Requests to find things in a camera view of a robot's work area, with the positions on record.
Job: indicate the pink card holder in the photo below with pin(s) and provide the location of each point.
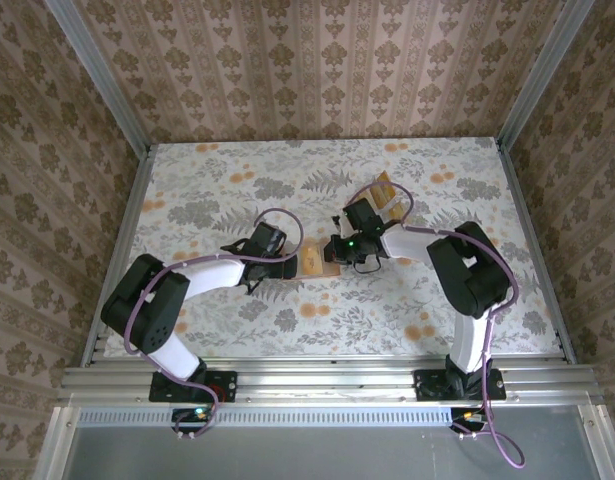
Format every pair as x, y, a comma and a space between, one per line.
332, 270

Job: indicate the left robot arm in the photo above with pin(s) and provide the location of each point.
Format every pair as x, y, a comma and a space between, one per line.
142, 305

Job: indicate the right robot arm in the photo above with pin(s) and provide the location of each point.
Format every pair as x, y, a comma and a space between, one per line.
467, 275

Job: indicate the floral table cover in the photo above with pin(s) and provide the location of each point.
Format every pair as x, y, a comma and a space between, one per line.
337, 325

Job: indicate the aluminium mounting beam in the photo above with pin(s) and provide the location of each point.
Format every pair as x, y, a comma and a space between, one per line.
327, 385

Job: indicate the small control board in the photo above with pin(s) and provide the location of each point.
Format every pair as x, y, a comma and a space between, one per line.
187, 415
469, 416

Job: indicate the grey metal panel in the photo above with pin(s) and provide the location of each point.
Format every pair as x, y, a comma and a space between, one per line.
312, 455

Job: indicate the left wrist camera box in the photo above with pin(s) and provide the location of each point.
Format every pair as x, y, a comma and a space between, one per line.
267, 237

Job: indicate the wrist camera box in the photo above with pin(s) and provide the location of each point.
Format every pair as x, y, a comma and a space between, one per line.
267, 237
364, 215

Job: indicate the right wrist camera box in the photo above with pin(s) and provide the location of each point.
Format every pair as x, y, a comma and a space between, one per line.
364, 215

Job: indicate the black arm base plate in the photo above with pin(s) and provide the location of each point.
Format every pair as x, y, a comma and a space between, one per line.
227, 382
497, 384

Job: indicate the aluminium table side rail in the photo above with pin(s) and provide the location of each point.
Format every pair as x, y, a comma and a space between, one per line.
133, 210
529, 225

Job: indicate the aluminium frame post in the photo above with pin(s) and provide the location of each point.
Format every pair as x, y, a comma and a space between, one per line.
107, 85
541, 75

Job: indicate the aluminium frame bar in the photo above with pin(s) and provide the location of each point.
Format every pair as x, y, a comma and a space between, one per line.
602, 445
54, 445

